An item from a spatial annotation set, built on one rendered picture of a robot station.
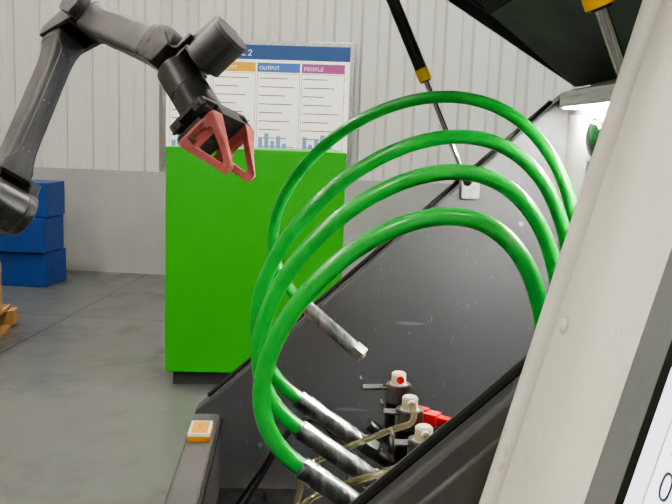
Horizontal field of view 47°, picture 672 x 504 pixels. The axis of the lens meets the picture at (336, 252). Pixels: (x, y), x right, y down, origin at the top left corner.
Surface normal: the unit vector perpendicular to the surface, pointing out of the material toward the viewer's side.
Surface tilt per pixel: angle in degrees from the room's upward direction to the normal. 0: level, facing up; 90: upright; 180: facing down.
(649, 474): 76
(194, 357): 90
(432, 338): 90
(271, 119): 90
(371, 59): 90
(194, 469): 0
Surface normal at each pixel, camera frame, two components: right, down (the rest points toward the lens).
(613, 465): -0.96, -0.26
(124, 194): -0.07, 0.14
